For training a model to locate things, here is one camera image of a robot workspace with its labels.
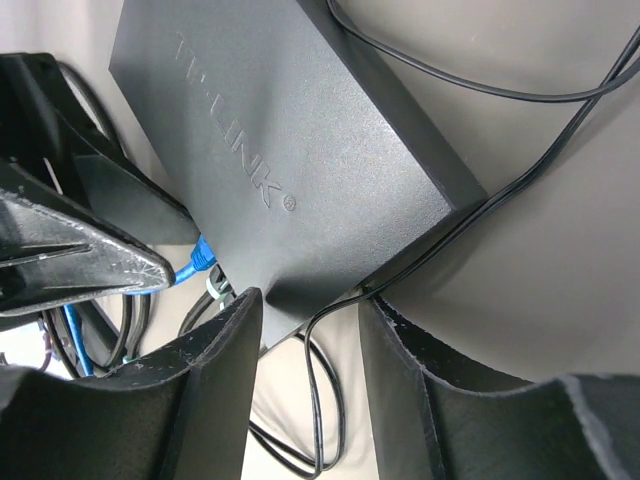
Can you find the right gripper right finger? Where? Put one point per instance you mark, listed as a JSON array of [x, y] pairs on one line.
[[437, 414]]

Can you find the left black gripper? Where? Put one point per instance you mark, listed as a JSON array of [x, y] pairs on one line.
[[56, 255]]

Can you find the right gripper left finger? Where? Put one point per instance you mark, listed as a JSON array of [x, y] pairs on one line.
[[180, 412]]

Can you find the black network switch box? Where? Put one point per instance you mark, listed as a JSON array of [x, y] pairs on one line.
[[304, 161]]

